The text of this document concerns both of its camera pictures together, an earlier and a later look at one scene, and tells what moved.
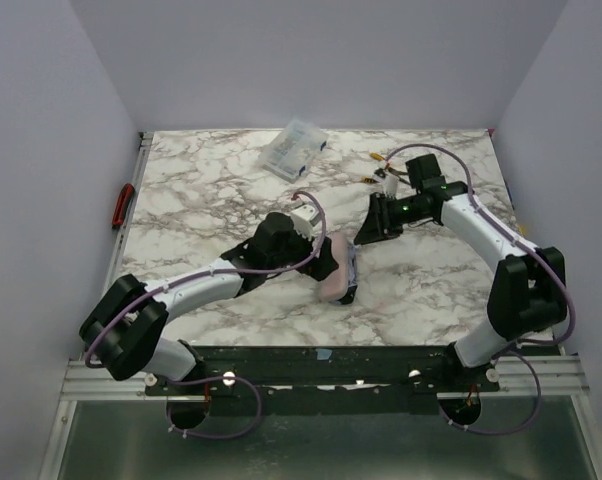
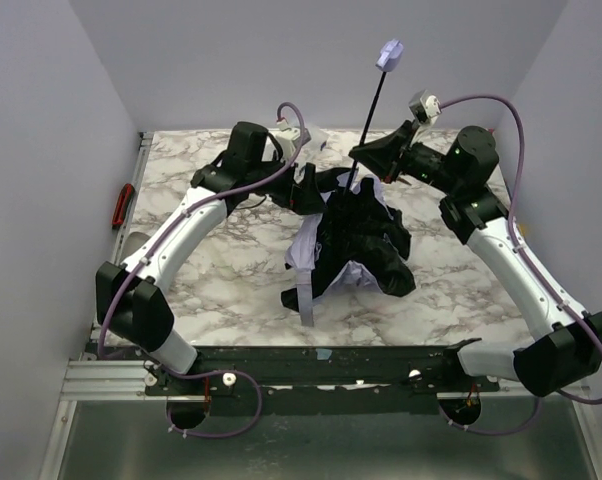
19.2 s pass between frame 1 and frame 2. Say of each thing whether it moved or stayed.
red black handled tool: stayed
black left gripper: moved
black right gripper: moved
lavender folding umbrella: moved
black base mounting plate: stayed
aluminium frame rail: stayed
